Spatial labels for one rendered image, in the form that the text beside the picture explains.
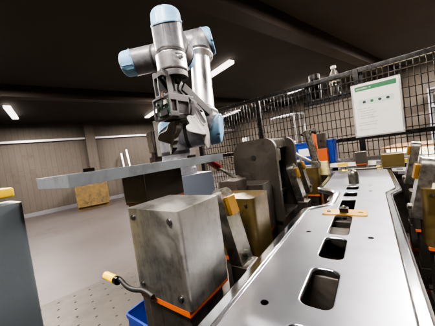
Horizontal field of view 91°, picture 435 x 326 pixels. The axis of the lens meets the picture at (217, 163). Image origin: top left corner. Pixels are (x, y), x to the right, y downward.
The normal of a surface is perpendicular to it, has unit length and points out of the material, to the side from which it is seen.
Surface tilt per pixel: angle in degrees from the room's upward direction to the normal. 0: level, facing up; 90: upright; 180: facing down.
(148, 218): 90
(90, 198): 90
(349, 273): 0
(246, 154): 90
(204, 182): 90
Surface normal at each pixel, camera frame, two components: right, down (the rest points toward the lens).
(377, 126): -0.58, 0.11
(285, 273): -0.14, -0.99
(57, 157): 0.60, -0.04
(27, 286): 0.80, -0.08
